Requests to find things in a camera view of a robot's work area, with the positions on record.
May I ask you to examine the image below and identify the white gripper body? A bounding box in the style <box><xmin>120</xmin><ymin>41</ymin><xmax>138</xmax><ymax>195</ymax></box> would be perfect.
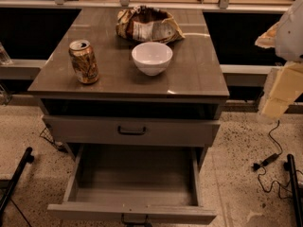
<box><xmin>275</xmin><ymin>0</ymin><xmax>303</xmax><ymax>62</ymax></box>

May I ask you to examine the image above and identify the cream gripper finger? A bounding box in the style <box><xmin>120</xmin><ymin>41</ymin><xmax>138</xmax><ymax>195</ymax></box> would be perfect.
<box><xmin>255</xmin><ymin>23</ymin><xmax>278</xmax><ymax>49</ymax></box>
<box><xmin>259</xmin><ymin>61</ymin><xmax>303</xmax><ymax>120</ymax></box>

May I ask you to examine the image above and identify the orange soda can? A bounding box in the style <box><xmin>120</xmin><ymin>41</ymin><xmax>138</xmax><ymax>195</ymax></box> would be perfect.
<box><xmin>69</xmin><ymin>40</ymin><xmax>98</xmax><ymax>84</ymax></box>

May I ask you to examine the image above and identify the closed grey upper drawer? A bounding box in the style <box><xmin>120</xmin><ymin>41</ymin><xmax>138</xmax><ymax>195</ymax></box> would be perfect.
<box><xmin>43</xmin><ymin>115</ymin><xmax>220</xmax><ymax>147</ymax></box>

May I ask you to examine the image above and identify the grey drawer cabinet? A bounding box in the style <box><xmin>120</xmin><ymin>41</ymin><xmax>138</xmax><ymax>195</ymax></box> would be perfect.
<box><xmin>27</xmin><ymin>7</ymin><xmax>231</xmax><ymax>163</ymax></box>

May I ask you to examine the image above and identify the open grey middle drawer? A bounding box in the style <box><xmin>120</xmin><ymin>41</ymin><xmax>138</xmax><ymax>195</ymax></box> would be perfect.
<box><xmin>47</xmin><ymin>145</ymin><xmax>216</xmax><ymax>224</ymax></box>

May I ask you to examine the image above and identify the black stand leg right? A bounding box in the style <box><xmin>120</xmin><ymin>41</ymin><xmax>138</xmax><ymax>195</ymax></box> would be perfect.
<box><xmin>284</xmin><ymin>154</ymin><xmax>303</xmax><ymax>227</ymax></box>

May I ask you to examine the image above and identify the black stand leg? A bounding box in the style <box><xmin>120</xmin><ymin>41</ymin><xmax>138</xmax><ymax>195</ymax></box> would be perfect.
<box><xmin>0</xmin><ymin>147</ymin><xmax>34</xmax><ymax>217</ymax></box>
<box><xmin>284</xmin><ymin>154</ymin><xmax>303</xmax><ymax>227</ymax></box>

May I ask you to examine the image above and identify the white ceramic bowl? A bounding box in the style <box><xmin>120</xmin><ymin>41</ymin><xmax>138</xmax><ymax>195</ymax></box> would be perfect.
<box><xmin>132</xmin><ymin>42</ymin><xmax>173</xmax><ymax>76</ymax></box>

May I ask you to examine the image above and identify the crumpled chip bag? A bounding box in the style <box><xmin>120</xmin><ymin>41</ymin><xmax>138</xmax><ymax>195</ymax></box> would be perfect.
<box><xmin>116</xmin><ymin>6</ymin><xmax>185</xmax><ymax>44</ymax></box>

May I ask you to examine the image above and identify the black stand leg left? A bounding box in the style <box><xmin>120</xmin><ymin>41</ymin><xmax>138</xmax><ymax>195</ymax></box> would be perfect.
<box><xmin>0</xmin><ymin>147</ymin><xmax>34</xmax><ymax>217</ymax></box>

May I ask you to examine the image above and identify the black power cable with adapter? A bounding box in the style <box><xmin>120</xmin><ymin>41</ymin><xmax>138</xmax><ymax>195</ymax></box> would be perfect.
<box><xmin>252</xmin><ymin>120</ymin><xmax>303</xmax><ymax>201</ymax></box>

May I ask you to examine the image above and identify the black upper drawer handle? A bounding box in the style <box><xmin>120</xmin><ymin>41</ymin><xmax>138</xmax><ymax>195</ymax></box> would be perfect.
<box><xmin>117</xmin><ymin>126</ymin><xmax>147</xmax><ymax>136</ymax></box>

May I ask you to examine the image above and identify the black drawer handle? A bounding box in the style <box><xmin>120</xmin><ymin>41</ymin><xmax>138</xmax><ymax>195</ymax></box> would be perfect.
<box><xmin>120</xmin><ymin>214</ymin><xmax>152</xmax><ymax>227</ymax></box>
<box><xmin>117</xmin><ymin>126</ymin><xmax>147</xmax><ymax>136</ymax></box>

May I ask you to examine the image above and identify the black middle drawer handle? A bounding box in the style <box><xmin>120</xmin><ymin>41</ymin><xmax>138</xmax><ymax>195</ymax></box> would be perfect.
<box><xmin>120</xmin><ymin>214</ymin><xmax>152</xmax><ymax>227</ymax></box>

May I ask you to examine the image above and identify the black wire basket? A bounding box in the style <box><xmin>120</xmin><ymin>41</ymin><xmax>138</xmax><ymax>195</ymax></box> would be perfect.
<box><xmin>39</xmin><ymin>127</ymin><xmax>67</xmax><ymax>152</ymax></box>

